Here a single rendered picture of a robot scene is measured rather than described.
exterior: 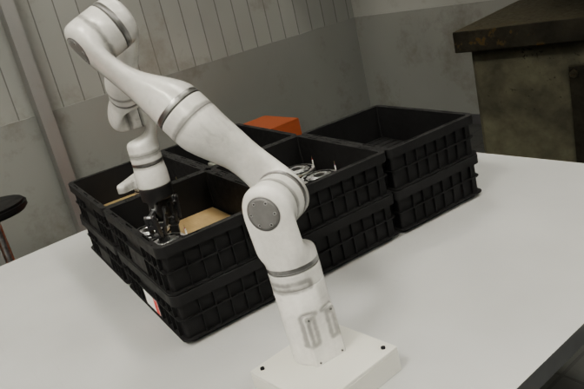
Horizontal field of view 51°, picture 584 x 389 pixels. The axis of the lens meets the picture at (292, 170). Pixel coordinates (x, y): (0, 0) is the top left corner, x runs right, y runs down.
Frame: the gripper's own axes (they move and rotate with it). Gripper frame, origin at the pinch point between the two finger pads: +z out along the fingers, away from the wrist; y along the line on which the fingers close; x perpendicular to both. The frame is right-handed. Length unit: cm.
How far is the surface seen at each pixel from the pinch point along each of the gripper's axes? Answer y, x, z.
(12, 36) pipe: 193, 175, -53
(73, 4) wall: 234, 156, -63
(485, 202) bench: 37, -71, 15
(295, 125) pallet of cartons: 265, 43, 43
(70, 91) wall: 219, 168, -13
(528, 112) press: 169, -95, 31
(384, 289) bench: -4, -48, 15
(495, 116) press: 176, -81, 32
